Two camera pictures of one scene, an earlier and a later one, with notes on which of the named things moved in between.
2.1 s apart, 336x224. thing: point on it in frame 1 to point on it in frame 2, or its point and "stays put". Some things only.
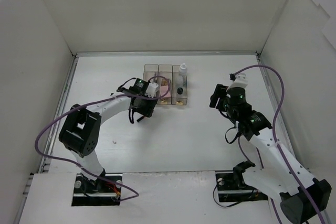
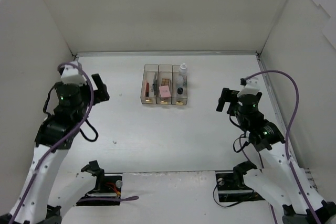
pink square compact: (163, 89) stays put
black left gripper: (144, 107) to (97, 91)
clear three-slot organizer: (172, 81) stays put
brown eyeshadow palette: (165, 82) stays put
